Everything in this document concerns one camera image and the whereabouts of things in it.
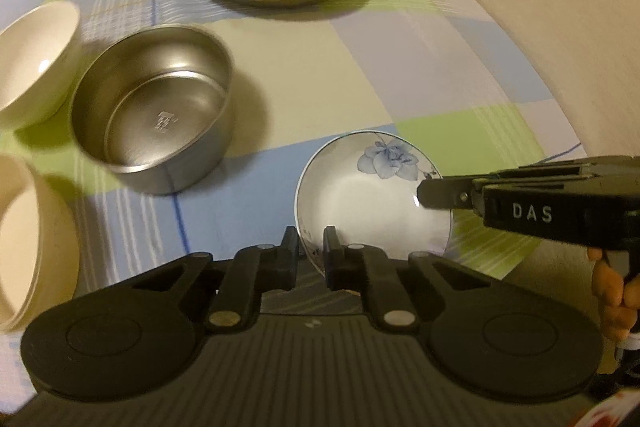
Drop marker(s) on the small white blue-flower plate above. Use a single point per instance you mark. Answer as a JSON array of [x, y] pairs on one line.
[[360, 207]]

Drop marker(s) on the red and white packaging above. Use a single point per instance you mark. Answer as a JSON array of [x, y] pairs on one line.
[[607, 412]]

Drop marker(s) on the white ceramic bowl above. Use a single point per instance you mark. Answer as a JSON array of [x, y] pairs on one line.
[[30, 57]]

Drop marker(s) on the person's right hand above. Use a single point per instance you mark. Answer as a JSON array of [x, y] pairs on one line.
[[612, 302]]

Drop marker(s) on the stainless steel bowl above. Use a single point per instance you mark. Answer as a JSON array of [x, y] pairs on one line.
[[150, 117]]

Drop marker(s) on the checkered tablecloth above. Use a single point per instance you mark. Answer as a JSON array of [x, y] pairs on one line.
[[325, 72]]

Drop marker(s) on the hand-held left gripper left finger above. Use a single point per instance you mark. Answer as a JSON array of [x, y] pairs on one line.
[[287, 259]]

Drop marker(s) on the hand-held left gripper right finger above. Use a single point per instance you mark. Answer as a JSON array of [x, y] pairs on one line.
[[332, 263]]

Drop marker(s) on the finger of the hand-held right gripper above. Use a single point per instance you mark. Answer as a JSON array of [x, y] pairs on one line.
[[445, 194], [550, 168]]

